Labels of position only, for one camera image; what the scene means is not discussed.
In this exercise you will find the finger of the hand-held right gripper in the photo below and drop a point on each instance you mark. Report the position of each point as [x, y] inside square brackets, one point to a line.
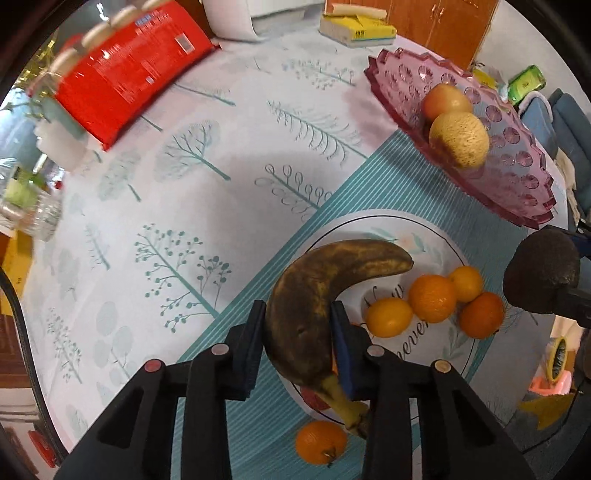
[578, 304]
[582, 243]

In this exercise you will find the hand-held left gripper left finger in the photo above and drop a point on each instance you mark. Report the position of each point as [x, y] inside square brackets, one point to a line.
[251, 355]

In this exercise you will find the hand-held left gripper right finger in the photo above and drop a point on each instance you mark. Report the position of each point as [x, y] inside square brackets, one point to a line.
[344, 364]

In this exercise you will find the small red lychee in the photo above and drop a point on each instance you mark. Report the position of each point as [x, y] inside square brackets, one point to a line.
[314, 399]

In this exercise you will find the dark avocado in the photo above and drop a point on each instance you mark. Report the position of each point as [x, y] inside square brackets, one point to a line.
[540, 272]

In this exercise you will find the overripe brown banana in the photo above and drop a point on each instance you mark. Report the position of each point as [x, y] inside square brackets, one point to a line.
[304, 314]

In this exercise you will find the large yellow-orange orange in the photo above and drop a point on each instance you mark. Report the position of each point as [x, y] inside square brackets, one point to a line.
[388, 317]

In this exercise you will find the white printed plate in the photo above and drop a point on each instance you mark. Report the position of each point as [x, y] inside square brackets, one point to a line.
[443, 355]

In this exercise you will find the pink glass bowl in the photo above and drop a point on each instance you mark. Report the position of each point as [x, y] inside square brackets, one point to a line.
[517, 161]

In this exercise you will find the yellow tape roll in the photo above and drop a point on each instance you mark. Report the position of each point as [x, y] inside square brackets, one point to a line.
[558, 362]

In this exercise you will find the pink plastic item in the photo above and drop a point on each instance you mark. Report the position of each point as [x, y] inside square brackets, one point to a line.
[549, 387]

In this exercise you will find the yellow paper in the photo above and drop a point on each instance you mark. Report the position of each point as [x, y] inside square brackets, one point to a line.
[547, 410]

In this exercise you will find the small orange mandarin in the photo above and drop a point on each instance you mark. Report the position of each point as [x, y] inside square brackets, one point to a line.
[467, 282]

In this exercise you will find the blue chair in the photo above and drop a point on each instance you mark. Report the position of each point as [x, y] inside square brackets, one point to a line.
[568, 120]

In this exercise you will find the tree print tablecloth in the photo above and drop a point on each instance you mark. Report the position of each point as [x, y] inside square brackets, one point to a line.
[184, 194]

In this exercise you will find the teal striped placemat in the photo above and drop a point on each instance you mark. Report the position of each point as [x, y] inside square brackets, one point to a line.
[392, 184]

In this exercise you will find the reddish yellow apple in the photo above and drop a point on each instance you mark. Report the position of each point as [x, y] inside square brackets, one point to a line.
[443, 101]

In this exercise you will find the small red box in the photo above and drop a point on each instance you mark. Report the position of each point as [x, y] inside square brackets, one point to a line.
[41, 447]

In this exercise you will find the clear green label bottle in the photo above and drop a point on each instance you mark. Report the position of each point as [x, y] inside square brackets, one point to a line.
[46, 214]

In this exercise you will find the flat yellow carton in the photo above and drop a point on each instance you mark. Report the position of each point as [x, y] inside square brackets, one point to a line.
[14, 263]

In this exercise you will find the wooden cabinet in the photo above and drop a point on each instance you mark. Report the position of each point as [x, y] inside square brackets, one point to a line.
[443, 27]

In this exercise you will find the yellow box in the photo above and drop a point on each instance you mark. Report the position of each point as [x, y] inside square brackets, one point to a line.
[358, 31]

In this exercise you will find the red pack of bottles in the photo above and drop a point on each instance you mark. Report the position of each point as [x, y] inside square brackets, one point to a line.
[124, 69]

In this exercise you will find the cream packet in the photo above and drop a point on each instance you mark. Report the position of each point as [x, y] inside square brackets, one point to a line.
[355, 9]

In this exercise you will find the white covered appliance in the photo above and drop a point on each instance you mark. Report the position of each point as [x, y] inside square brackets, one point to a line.
[231, 18]

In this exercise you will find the golden decorative branch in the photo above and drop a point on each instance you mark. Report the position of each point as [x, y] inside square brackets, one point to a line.
[39, 87]

